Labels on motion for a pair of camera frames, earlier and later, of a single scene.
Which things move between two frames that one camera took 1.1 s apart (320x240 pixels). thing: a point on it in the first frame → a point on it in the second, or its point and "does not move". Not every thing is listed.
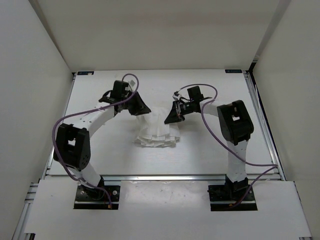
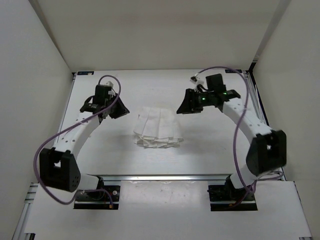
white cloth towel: [154, 132] does not move
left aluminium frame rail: [19, 233] does not move
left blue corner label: [85, 73] does not move
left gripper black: [140, 107] → [122, 109]
